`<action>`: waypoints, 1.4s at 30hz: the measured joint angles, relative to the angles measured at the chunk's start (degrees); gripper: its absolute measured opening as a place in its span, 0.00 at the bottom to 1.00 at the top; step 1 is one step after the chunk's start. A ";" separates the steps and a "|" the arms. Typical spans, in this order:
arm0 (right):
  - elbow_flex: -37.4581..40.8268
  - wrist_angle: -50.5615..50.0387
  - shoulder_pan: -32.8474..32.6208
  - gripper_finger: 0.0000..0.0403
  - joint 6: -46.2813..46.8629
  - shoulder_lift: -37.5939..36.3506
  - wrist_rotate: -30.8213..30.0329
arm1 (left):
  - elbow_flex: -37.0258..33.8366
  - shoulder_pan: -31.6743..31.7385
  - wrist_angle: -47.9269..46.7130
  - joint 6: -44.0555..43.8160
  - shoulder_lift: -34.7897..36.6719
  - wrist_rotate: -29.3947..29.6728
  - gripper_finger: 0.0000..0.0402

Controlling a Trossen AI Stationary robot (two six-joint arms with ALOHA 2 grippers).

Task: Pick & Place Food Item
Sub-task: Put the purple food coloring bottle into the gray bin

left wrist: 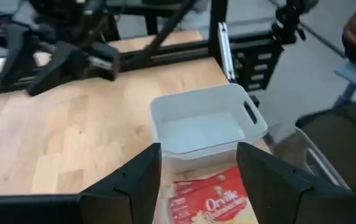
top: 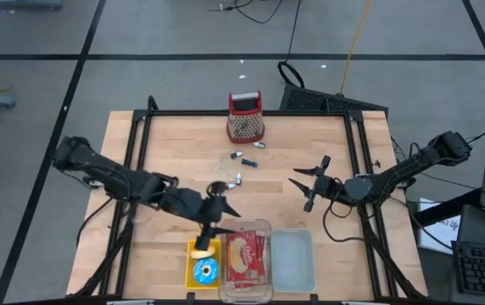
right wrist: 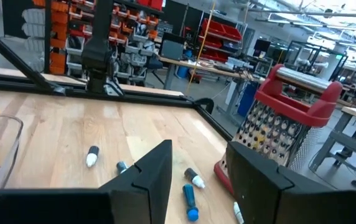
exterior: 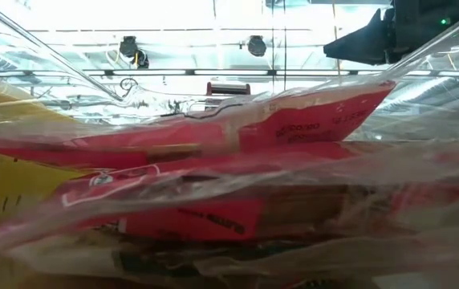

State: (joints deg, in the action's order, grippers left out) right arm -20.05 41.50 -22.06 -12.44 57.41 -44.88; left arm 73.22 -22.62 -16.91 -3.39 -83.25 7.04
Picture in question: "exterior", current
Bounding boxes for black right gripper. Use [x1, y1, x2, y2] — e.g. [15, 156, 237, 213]
[323, 0, 459, 67]

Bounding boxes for red snack packet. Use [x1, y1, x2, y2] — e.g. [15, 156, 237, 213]
[59, 160, 379, 244]
[0, 79, 398, 172]

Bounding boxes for clear plastic bag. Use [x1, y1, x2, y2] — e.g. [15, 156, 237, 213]
[0, 0, 459, 289]

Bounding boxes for yellow plastic bin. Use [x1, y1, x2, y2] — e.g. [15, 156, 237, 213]
[0, 75, 88, 236]

